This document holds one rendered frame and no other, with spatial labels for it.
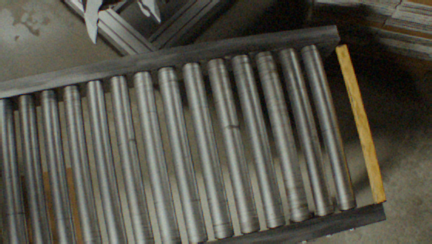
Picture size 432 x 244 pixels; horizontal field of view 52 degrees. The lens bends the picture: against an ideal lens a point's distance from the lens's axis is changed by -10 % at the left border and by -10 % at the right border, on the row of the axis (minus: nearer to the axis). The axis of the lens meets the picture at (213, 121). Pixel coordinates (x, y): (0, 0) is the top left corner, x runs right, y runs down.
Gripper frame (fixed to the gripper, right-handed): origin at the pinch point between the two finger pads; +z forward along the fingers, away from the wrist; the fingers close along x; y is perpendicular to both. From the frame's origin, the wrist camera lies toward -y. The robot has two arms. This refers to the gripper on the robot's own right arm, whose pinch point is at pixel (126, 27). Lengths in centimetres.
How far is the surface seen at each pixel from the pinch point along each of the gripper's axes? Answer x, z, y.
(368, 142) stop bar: -54, 30, 35
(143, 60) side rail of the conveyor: -8.8, -11.2, 42.9
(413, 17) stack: -110, -6, 57
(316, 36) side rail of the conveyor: -54, -2, 37
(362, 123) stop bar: -54, 25, 35
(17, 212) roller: 35, 14, 49
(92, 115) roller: 8.0, -2.2, 45.4
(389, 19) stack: -106, -10, 65
